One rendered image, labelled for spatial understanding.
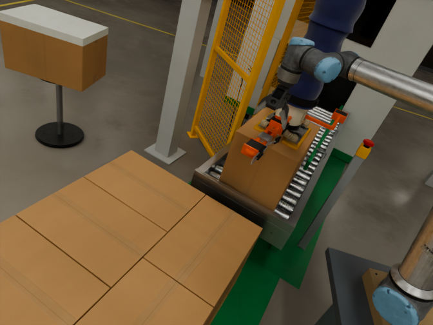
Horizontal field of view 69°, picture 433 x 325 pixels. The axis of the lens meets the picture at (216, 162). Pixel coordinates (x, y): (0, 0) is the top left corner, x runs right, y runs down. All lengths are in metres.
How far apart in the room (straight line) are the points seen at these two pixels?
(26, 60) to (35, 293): 1.79
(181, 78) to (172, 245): 1.49
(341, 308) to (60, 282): 1.15
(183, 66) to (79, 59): 0.76
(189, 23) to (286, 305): 2.11
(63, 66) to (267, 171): 1.65
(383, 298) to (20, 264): 1.39
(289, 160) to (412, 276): 0.86
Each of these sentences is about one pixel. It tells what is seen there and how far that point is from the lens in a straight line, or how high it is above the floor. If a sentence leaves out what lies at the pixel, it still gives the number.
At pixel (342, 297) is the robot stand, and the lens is 1.54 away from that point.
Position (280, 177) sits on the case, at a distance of 1.86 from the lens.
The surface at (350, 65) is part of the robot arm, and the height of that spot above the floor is 1.56.
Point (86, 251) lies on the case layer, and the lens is 1.58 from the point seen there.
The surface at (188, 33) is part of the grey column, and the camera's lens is 2.58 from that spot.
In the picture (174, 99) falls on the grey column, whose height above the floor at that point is 0.61.
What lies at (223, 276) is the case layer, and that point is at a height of 0.54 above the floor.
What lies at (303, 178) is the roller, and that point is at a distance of 2.49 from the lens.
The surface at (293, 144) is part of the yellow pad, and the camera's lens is 1.89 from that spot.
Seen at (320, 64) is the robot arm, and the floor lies 1.55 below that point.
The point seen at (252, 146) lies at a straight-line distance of 1.44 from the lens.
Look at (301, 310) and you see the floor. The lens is 2.39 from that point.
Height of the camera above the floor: 1.81
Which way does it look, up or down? 35 degrees down
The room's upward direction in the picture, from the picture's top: 18 degrees clockwise
